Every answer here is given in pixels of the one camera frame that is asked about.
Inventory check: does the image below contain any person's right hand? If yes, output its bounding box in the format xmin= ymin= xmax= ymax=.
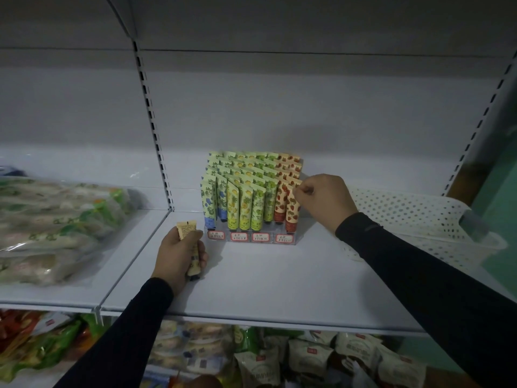
xmin=292 ymin=174 xmax=359 ymax=235

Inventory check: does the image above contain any person's left hand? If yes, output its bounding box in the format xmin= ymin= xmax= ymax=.
xmin=151 ymin=226 xmax=209 ymax=296

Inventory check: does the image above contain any clear acrylic display rack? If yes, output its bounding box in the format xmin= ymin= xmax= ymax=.
xmin=204 ymin=220 xmax=299 ymax=245

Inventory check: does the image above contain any row of cream tubes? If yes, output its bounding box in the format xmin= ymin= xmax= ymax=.
xmin=206 ymin=151 xmax=303 ymax=186

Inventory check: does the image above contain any white perforated basket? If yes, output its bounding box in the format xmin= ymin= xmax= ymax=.
xmin=341 ymin=189 xmax=509 ymax=275

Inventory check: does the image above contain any white store shelf unit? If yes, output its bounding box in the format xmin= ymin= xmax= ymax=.
xmin=0 ymin=0 xmax=517 ymax=388

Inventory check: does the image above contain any person's right forearm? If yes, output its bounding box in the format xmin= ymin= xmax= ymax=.
xmin=335 ymin=212 xmax=517 ymax=388

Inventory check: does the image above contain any pile of white sweet bags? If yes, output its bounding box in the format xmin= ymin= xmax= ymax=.
xmin=147 ymin=321 xmax=235 ymax=376

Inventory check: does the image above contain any orange brown snack packet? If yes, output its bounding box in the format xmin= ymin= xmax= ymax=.
xmin=169 ymin=373 xmax=223 ymax=388

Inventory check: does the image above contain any clear bag of green sweets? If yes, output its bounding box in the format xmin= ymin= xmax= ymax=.
xmin=0 ymin=177 xmax=138 ymax=287

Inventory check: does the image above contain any group of white green pouches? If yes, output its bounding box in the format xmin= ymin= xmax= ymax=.
xmin=234 ymin=327 xmax=427 ymax=388

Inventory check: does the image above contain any heap of assorted snack packets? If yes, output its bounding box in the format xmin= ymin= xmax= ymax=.
xmin=0 ymin=310 xmax=108 ymax=383

